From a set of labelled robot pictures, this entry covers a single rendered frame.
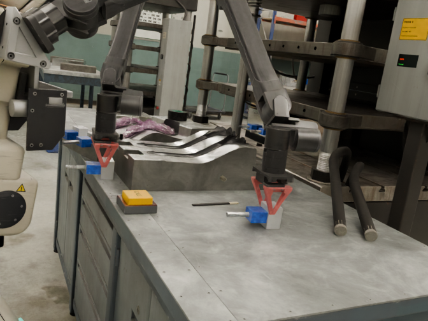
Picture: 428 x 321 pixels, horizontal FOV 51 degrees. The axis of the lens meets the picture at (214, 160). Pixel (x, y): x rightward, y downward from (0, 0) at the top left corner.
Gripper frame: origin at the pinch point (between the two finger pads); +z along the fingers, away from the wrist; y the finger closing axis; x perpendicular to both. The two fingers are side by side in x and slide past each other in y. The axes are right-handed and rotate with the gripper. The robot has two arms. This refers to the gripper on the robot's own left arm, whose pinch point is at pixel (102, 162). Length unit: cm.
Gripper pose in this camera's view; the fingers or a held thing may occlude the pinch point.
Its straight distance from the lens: 134.1
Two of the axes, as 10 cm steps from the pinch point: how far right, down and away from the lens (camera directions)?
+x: -9.3, -0.4, -3.6
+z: -1.2, 9.7, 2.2
